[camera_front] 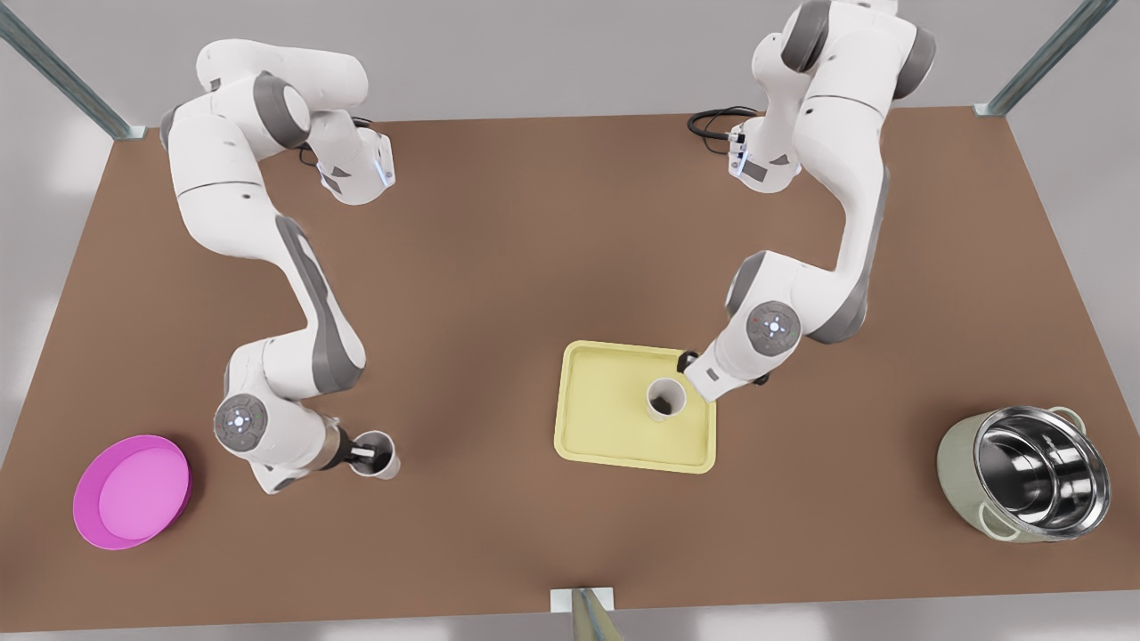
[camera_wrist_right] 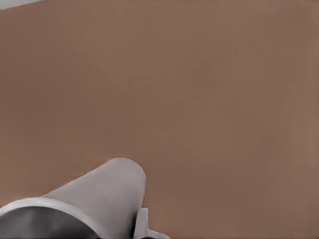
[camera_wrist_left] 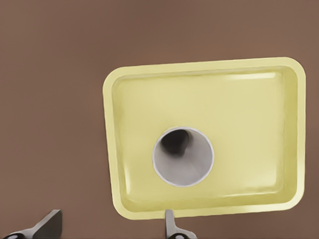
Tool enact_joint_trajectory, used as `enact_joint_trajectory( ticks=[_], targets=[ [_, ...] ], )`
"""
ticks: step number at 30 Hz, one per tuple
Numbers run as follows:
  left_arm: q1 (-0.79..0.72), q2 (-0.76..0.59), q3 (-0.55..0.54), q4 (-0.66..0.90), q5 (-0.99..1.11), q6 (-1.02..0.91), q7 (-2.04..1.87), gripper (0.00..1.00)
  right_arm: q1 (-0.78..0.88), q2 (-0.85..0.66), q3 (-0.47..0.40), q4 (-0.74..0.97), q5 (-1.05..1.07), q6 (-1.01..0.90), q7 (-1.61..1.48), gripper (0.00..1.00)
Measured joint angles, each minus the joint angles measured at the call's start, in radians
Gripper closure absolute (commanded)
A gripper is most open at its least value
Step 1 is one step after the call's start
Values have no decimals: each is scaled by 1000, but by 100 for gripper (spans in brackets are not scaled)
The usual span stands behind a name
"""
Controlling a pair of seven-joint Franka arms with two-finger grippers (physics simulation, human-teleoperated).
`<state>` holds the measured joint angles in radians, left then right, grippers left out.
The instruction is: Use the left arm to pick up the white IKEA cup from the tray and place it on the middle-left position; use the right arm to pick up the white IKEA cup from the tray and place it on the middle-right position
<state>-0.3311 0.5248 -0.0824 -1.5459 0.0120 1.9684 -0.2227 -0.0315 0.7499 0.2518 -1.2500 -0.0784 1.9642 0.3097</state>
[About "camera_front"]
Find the white IKEA cup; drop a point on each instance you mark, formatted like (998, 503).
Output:
(664, 398)
(378, 455)

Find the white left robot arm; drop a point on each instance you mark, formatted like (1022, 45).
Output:
(837, 133)

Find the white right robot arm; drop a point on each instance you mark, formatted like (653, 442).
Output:
(294, 276)

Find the pale yellow tray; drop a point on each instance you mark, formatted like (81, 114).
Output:
(614, 409)

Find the pink plastic bowl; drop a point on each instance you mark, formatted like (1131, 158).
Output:
(132, 490)

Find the green steel pot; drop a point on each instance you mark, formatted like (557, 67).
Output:
(1024, 485)

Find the silver frame post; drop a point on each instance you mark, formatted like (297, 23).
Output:
(1042, 58)
(588, 614)
(67, 76)

